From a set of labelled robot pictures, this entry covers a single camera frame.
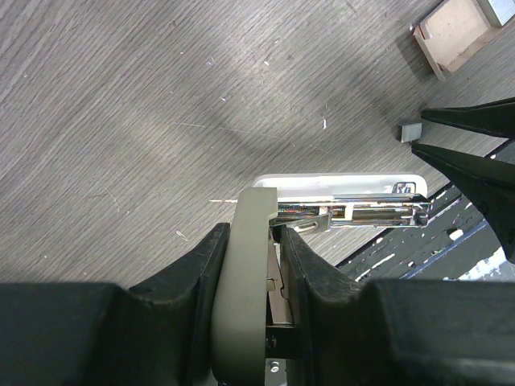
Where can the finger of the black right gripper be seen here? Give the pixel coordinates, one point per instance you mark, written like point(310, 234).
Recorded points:
point(487, 183)
point(495, 119)

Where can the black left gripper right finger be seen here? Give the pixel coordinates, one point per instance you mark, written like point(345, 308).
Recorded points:
point(394, 331)

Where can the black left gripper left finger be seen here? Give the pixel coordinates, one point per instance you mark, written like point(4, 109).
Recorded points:
point(97, 333)

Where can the silver staple strips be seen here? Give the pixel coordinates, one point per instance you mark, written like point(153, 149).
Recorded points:
point(411, 132)

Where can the red white staple box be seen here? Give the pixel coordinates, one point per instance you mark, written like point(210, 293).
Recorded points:
point(453, 32)

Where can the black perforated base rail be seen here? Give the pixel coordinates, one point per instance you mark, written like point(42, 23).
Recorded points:
point(457, 244)

